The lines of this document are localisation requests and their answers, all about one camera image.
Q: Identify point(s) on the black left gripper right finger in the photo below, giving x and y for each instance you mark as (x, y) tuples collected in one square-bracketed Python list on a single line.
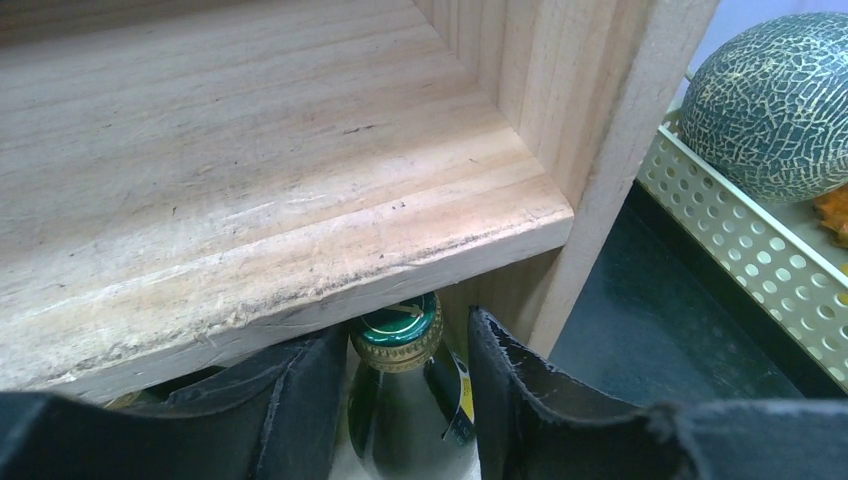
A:
[(534, 421)]

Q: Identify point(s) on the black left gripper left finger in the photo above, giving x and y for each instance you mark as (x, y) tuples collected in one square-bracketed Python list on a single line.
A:
[(272, 416)]

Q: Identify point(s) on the green netted toy melon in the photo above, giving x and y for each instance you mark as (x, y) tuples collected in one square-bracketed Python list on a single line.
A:
[(768, 108)]

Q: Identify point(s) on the green perrier glass bottle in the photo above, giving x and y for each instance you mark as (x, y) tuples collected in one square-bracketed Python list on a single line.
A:
[(141, 397)]

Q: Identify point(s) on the black plastic tray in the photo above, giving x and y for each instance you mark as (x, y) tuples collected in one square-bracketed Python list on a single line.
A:
[(659, 319)]

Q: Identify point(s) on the wooden shelf unit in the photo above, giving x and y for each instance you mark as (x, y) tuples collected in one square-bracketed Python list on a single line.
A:
[(183, 182)]

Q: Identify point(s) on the green plastic basket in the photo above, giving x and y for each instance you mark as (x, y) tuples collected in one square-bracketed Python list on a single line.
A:
[(778, 253)]

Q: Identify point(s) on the orange toy pineapple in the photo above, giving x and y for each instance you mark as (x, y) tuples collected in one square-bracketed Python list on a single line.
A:
[(832, 208)]

